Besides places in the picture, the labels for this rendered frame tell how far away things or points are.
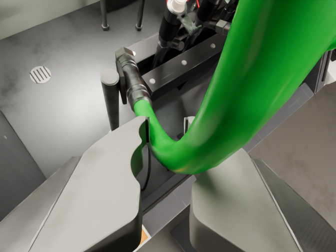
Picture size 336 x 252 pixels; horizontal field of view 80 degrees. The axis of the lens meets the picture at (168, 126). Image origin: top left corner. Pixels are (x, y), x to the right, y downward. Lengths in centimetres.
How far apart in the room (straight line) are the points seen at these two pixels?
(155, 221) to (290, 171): 154
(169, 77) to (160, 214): 25
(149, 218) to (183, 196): 7
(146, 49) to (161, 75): 6
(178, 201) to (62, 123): 31
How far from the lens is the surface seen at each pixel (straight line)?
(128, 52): 23
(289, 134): 189
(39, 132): 54
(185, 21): 30
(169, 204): 39
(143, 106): 16
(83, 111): 53
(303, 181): 192
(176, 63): 42
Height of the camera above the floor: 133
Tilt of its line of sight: 72 degrees down
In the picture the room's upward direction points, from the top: 48 degrees clockwise
